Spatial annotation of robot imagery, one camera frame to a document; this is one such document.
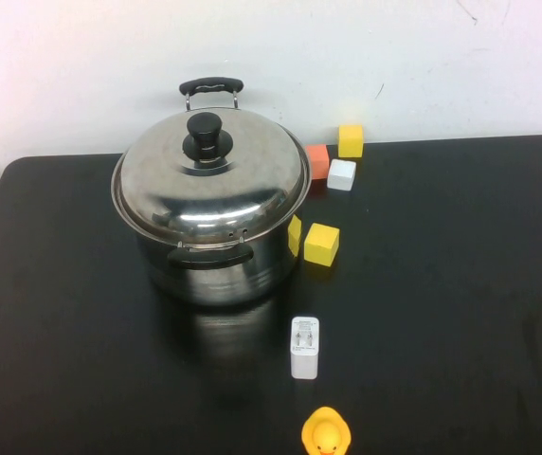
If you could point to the stainless steel lid black knob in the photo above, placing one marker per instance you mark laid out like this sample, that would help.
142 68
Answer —
167 189

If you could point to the yellow foam cube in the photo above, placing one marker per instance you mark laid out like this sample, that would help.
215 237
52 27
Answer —
320 244
350 142

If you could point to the orange foam cube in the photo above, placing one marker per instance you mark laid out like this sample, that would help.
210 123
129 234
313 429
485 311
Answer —
319 158

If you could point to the white foam cube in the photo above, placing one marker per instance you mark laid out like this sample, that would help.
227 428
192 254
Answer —
341 175

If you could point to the white plug charger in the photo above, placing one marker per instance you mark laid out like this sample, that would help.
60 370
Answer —
304 351

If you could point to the yellow rubber duck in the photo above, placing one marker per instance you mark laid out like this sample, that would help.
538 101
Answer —
325 433

